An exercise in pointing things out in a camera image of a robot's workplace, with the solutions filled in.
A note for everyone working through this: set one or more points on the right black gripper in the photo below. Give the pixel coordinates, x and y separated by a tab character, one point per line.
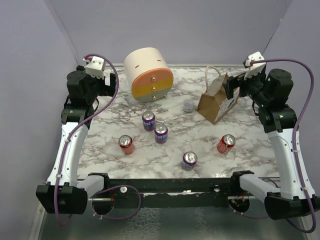
239	81

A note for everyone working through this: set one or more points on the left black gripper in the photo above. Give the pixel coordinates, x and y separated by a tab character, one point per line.
107	90

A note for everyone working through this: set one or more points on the burlap canvas tote bag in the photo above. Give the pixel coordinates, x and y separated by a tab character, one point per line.
213	104

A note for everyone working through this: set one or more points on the red cola can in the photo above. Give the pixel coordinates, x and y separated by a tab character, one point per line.
126	144
226	143

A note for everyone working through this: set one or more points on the purple fanta can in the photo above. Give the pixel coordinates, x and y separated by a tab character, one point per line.
148	120
160	133
189	160

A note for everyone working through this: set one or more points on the purple Fanta can front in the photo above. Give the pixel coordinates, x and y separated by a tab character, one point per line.
189	160

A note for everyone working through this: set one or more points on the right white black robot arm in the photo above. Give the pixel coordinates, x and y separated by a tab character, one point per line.
295	196

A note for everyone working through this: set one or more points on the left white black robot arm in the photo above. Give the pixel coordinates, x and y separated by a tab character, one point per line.
63	193

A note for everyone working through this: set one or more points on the beige cylindrical drawer unit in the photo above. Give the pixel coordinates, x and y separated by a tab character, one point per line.
148	74

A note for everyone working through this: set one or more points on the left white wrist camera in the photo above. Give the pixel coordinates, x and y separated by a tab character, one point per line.
95	67

